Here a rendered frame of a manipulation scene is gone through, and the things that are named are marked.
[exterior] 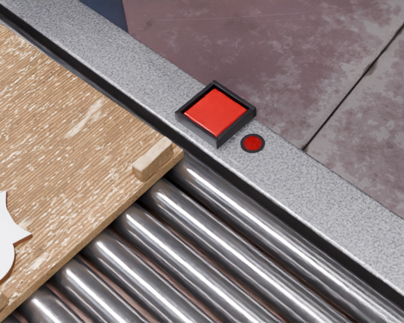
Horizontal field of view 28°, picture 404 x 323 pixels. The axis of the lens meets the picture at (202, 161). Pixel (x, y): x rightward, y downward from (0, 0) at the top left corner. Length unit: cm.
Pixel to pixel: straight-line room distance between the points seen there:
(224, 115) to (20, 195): 28
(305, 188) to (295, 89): 134
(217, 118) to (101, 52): 22
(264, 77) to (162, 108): 129
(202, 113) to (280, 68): 134
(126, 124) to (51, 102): 11
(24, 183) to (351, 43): 160
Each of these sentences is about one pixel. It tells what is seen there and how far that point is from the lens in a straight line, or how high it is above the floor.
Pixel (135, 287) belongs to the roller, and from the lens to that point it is 93.
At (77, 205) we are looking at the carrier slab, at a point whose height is 94.
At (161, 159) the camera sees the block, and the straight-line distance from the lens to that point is 98.
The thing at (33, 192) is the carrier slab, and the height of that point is 94.
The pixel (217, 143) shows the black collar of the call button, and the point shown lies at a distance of 102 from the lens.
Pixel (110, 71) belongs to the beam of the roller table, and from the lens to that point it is 114.
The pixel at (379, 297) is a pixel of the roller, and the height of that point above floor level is 92.
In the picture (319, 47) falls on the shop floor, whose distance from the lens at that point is 244.
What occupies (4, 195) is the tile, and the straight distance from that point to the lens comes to 100.
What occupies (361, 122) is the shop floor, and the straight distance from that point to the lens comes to 225.
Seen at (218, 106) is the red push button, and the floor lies 93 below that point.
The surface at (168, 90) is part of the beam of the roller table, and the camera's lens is 110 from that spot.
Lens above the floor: 173
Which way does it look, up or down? 53 degrees down
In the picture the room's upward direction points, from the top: 7 degrees counter-clockwise
